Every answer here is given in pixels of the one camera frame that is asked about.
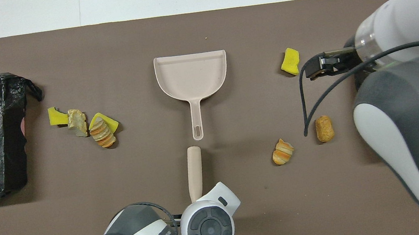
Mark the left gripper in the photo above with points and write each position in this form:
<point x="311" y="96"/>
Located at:
<point x="226" y="196"/>

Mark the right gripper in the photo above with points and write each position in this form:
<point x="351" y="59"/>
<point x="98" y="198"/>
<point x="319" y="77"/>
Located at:
<point x="348" y="58"/>

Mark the yellow sponge block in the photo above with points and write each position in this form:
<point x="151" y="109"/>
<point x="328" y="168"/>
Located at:
<point x="290" y="62"/>

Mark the beige hand brush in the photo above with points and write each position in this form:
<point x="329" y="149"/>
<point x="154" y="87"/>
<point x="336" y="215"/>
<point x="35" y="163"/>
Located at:
<point x="194" y="172"/>

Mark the brown bread roll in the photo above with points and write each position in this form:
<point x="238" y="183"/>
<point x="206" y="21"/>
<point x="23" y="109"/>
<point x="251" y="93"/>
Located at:
<point x="324" y="128"/>

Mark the small striped croissant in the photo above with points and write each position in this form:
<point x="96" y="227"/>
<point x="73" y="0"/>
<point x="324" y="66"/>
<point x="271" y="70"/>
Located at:
<point x="282" y="153"/>

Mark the beige plastic dustpan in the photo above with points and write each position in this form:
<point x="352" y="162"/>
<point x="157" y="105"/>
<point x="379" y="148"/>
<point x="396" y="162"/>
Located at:
<point x="192" y="75"/>

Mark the large yellow sponge piece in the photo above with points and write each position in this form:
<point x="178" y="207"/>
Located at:
<point x="110" y="123"/>

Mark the orange striped croissant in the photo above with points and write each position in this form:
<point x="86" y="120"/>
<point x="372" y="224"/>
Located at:
<point x="102" y="134"/>

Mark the pale striped bread piece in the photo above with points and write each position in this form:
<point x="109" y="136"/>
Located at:
<point x="78" y="122"/>

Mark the small yellow sponge piece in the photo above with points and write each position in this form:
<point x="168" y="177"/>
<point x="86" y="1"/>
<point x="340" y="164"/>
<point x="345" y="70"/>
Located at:
<point x="56" y="118"/>

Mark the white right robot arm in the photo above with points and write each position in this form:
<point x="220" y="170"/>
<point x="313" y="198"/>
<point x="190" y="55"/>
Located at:
<point x="415" y="17"/>

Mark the brown table mat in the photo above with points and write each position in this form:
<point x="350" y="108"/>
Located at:
<point x="79" y="171"/>

